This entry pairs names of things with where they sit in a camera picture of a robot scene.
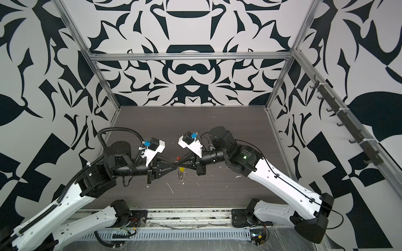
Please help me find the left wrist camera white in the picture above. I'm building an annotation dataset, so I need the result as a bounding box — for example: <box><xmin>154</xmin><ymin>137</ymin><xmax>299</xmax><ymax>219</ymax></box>
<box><xmin>141</xmin><ymin>138</ymin><xmax>165</xmax><ymax>167</ymax></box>

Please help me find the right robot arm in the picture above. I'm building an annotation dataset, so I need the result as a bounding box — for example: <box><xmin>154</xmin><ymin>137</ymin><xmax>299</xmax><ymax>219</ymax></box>
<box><xmin>178</xmin><ymin>126</ymin><xmax>334</xmax><ymax>244</ymax></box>

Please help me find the black corrugated cable conduit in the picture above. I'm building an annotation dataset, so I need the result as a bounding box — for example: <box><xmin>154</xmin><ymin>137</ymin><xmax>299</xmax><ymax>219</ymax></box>
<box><xmin>0</xmin><ymin>127</ymin><xmax>145</xmax><ymax>251</ymax></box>

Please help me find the metal keyring with red grip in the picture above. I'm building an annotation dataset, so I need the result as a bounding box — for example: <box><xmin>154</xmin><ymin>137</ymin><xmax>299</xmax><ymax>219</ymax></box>
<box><xmin>177</xmin><ymin>166</ymin><xmax>186</xmax><ymax>183</ymax></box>

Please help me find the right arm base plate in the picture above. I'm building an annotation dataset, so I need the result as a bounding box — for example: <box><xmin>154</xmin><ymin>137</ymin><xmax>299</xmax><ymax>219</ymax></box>
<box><xmin>231</xmin><ymin>209</ymin><xmax>265</xmax><ymax>228</ymax></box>

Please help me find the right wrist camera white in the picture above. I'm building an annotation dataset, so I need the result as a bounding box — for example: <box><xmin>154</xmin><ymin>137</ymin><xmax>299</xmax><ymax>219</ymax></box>
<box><xmin>178</xmin><ymin>131</ymin><xmax>203</xmax><ymax>158</ymax></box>

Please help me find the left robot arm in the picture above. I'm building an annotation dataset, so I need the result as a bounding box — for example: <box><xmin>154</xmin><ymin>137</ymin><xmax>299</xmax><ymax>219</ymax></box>
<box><xmin>1</xmin><ymin>138</ymin><xmax>177</xmax><ymax>251</ymax></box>

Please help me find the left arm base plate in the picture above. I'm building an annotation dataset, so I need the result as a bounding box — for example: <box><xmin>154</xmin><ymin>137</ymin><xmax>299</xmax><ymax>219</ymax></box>
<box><xmin>111</xmin><ymin>210</ymin><xmax>148</xmax><ymax>228</ymax></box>

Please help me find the white slotted cable duct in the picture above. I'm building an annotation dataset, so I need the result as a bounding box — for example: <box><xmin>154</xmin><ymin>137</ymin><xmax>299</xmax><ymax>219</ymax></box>
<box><xmin>98</xmin><ymin>229</ymin><xmax>251</xmax><ymax>241</ymax></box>

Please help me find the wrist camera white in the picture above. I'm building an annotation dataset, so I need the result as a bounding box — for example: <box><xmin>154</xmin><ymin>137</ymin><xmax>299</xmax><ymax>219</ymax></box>
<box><xmin>178</xmin><ymin>131</ymin><xmax>203</xmax><ymax>158</ymax></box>
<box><xmin>141</xmin><ymin>138</ymin><xmax>165</xmax><ymax>167</ymax></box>

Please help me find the black wall hook rail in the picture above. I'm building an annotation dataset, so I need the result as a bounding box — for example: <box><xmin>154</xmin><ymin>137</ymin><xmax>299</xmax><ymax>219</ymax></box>
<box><xmin>310</xmin><ymin>74</ymin><xmax>385</xmax><ymax>167</ymax></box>

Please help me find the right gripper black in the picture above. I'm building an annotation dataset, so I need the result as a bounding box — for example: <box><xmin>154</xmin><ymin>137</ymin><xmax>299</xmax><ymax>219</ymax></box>
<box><xmin>178</xmin><ymin>147</ymin><xmax>231</xmax><ymax>175</ymax></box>

